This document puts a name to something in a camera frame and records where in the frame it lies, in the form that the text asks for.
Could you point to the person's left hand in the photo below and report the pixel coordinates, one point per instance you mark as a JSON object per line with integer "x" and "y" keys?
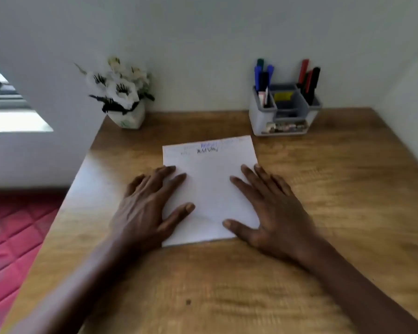
{"x": 143, "y": 215}

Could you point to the person's right hand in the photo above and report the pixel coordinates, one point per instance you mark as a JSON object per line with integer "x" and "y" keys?
{"x": 282, "y": 222}

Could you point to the white paper sheet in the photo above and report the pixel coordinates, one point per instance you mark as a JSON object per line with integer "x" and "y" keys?
{"x": 209, "y": 184}

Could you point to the thick white marker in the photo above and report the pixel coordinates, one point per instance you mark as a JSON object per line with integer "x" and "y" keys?
{"x": 264, "y": 90}

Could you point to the thin red-capped marker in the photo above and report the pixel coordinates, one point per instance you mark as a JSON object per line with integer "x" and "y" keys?
{"x": 308, "y": 83}
{"x": 303, "y": 71}

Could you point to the black pen teal end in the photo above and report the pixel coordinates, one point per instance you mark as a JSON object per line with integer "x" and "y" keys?
{"x": 313, "y": 83}

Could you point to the thin blue pen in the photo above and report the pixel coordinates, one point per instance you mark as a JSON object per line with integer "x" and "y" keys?
{"x": 257, "y": 78}

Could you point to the thin green-capped marker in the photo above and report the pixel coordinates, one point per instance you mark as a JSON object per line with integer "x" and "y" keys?
{"x": 260, "y": 62}

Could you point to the person's right forearm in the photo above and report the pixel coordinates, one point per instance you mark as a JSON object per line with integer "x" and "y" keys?
{"x": 362, "y": 295}

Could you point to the person's left forearm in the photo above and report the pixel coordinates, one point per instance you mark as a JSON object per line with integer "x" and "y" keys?
{"x": 73, "y": 295}

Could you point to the potted white artificial flowers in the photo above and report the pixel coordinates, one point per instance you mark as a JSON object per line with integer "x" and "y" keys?
{"x": 125, "y": 118}

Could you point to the gray desk organizer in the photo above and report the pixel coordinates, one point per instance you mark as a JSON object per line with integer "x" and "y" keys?
{"x": 261, "y": 118}

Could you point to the red quilted mattress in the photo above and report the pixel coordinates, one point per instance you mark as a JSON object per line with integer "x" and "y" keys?
{"x": 10, "y": 246}

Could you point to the barred window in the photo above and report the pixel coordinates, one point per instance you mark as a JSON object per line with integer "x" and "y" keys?
{"x": 3, "y": 97}

